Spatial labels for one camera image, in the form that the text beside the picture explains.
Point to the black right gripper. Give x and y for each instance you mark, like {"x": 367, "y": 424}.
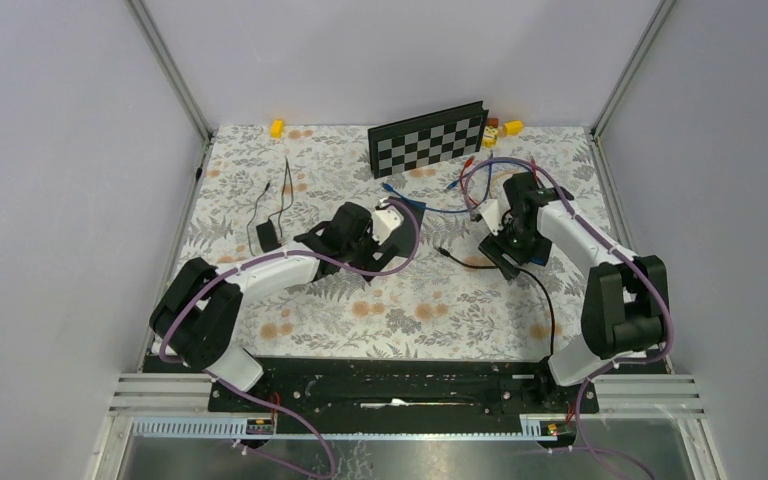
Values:
{"x": 495, "y": 246}

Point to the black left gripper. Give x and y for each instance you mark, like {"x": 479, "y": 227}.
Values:
{"x": 367, "y": 259}

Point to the black ribbed network switch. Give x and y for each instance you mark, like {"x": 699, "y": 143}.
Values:
{"x": 539, "y": 251}

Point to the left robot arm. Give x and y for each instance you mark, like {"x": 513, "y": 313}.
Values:
{"x": 196, "y": 316}

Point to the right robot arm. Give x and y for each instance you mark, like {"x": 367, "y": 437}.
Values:
{"x": 625, "y": 302}

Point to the floral patterned table mat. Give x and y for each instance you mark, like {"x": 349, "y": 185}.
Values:
{"x": 448, "y": 303}

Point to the small toy figure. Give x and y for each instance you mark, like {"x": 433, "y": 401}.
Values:
{"x": 491, "y": 132}

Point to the checkerboard calibration board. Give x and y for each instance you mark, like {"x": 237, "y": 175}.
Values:
{"x": 427, "y": 139}

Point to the yellow block right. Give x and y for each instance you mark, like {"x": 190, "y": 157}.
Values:
{"x": 512, "y": 128}

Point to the yellow block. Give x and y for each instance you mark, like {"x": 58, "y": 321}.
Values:
{"x": 277, "y": 129}
{"x": 512, "y": 128}

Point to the yellow block left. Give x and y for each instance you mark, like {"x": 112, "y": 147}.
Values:
{"x": 277, "y": 129}

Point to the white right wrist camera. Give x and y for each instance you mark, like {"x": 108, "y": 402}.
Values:
{"x": 491, "y": 214}

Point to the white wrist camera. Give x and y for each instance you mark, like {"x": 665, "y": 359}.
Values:
{"x": 386, "y": 219}
{"x": 491, "y": 214}

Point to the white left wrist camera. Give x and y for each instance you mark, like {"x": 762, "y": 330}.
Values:
{"x": 386, "y": 219}

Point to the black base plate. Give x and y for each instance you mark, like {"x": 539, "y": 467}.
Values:
{"x": 388, "y": 399}

